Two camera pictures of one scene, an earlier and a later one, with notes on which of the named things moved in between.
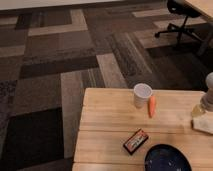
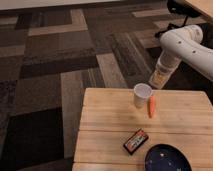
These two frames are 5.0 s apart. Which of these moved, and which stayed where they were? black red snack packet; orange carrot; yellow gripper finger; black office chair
Moved: yellow gripper finger
Stayed: black red snack packet; black office chair; orange carrot
